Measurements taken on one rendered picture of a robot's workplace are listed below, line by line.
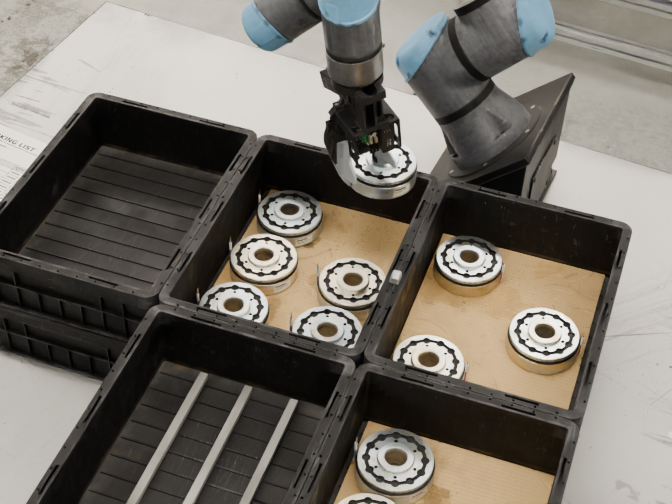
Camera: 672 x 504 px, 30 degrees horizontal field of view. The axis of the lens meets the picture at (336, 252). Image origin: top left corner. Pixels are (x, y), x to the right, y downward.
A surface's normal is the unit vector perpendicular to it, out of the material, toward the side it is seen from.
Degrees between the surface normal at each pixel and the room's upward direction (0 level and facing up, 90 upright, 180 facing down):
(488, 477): 0
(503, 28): 74
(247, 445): 0
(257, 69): 0
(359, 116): 98
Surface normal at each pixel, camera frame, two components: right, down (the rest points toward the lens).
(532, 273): 0.04, -0.72
